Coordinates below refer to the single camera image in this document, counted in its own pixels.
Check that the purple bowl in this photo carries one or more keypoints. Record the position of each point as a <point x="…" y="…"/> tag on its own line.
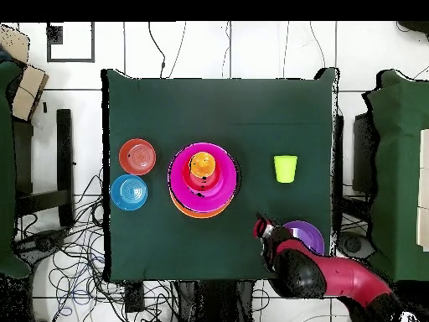
<point x="308" y="234"/>

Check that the large pink bowl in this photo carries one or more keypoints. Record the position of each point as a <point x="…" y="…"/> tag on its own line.
<point x="224" y="188"/>

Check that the large orange bowl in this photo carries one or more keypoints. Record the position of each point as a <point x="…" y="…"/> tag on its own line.
<point x="201" y="214"/>

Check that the green cup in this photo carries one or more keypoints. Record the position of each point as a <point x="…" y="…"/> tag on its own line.
<point x="285" y="169"/>

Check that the small red bowl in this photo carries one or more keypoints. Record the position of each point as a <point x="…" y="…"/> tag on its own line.
<point x="209" y="182"/>
<point x="137" y="156"/>

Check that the orange cup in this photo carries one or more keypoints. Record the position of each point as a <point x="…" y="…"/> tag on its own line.
<point x="202" y="164"/>

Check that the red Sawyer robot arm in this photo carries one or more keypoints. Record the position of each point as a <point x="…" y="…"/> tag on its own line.
<point x="335" y="271"/>

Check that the grey floor stand base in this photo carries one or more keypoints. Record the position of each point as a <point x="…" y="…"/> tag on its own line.
<point x="353" y="245"/>
<point x="43" y="242"/>

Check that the black case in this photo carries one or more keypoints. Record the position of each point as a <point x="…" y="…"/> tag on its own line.
<point x="362" y="154"/>

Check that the small blue bowl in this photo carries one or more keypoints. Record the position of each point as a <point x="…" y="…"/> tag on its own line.
<point x="129" y="192"/>

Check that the dark green tablecloth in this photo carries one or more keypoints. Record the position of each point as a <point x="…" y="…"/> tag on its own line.
<point x="187" y="110"/>
<point x="395" y="167"/>
<point x="6" y="167"/>

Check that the black power adapter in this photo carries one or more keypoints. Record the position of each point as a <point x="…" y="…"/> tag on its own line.
<point x="134" y="298"/>

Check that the white box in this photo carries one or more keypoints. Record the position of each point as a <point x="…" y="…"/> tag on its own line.
<point x="424" y="188"/>

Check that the black stand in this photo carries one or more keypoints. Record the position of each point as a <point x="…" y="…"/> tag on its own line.
<point x="64" y="151"/>

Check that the cardboard box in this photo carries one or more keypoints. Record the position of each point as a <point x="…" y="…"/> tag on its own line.
<point x="15" y="42"/>
<point x="28" y="90"/>

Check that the black floor frame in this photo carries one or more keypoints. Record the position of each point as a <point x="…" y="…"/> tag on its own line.
<point x="54" y="35"/>

